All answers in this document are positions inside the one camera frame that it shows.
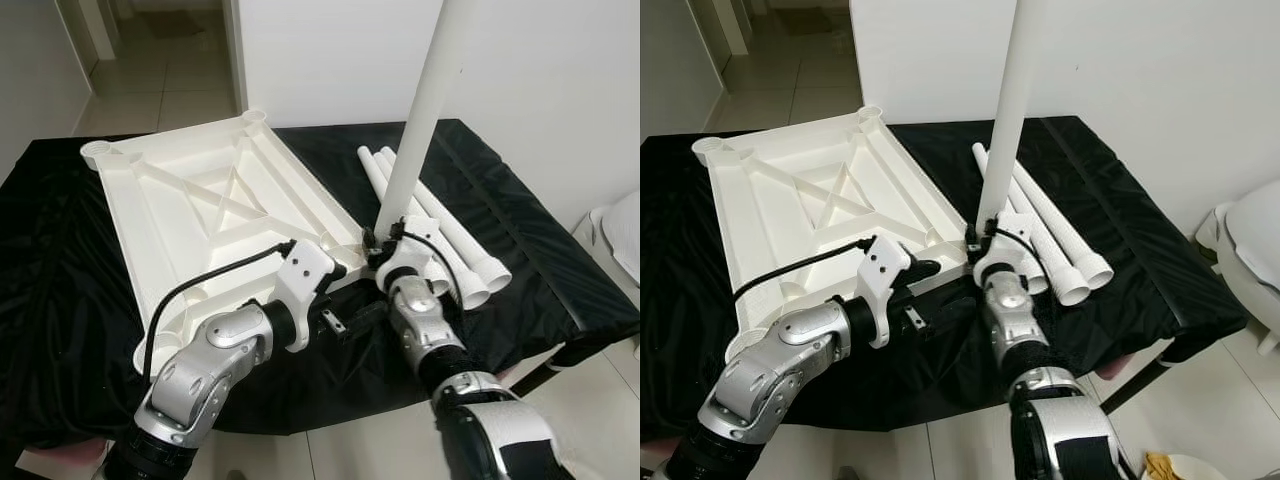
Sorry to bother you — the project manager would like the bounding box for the black tablecloth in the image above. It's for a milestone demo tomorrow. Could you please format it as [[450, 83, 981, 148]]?
[[640, 115, 1251, 436], [0, 118, 641, 441]]

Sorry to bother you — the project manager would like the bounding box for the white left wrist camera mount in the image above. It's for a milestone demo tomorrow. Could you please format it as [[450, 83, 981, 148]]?
[[850, 237, 913, 349], [275, 240, 341, 353]]

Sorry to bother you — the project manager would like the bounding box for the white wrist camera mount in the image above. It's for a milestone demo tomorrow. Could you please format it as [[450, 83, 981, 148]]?
[[375, 225, 441, 296], [275, 240, 341, 353], [972, 222, 1036, 296], [850, 237, 913, 349]]

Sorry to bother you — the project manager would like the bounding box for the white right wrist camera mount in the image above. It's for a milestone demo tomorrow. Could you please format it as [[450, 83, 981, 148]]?
[[375, 225, 441, 296], [972, 222, 1036, 296]]

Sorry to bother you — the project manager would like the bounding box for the white round basin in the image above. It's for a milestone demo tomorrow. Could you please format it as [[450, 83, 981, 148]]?
[[1140, 455, 1226, 480]]

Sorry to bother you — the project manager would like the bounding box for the black metal table leg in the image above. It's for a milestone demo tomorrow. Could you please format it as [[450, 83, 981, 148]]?
[[1095, 360, 1216, 416], [490, 345, 641, 401]]

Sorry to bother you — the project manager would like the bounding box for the white plastic table top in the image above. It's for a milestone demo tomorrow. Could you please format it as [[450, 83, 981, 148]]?
[[80, 108, 379, 366], [690, 103, 981, 346]]

